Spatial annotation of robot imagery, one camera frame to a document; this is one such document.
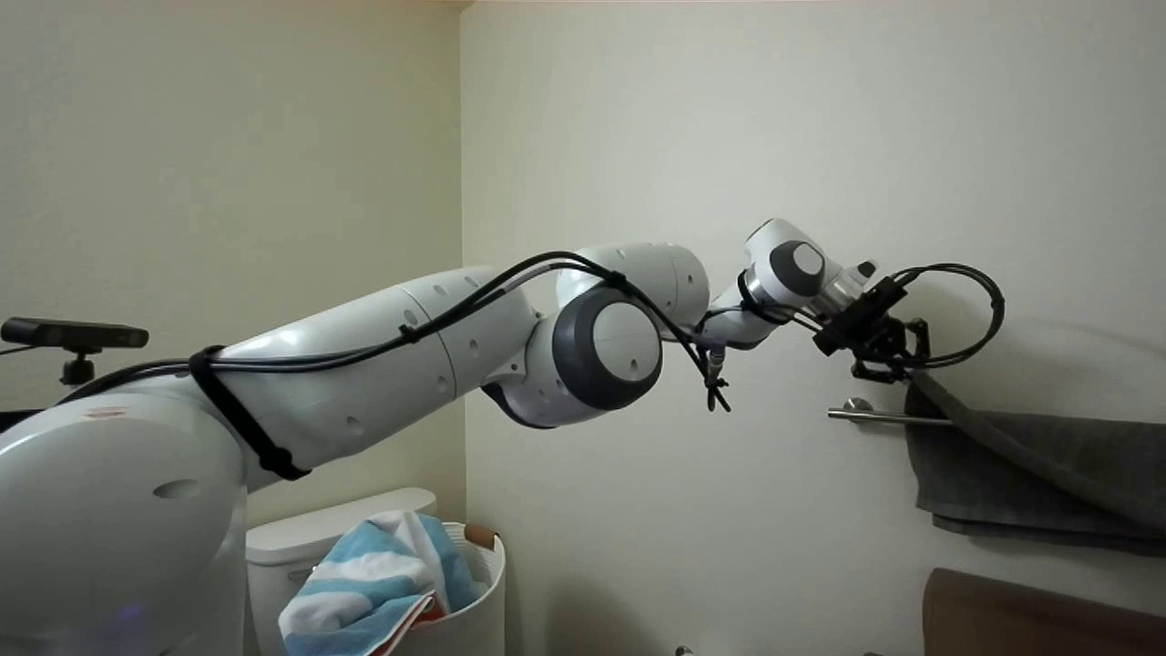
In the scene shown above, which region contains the brown armchair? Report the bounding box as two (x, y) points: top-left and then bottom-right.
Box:
(921, 565), (1166, 656)

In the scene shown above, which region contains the blue white striped towel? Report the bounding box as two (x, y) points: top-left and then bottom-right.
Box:
(275, 506), (492, 656)

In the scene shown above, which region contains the black camera on stand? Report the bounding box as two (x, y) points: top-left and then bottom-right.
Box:
(0, 315), (152, 394)

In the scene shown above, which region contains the grey towel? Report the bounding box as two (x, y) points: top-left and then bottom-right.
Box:
(903, 369), (1166, 562)

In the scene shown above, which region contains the chrome towel bar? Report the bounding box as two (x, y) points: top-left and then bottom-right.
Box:
(824, 394), (963, 432)

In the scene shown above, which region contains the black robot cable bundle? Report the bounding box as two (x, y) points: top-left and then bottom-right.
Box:
(66, 247), (1011, 484)

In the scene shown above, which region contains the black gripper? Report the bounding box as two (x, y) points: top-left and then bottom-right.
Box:
(813, 273), (937, 387)

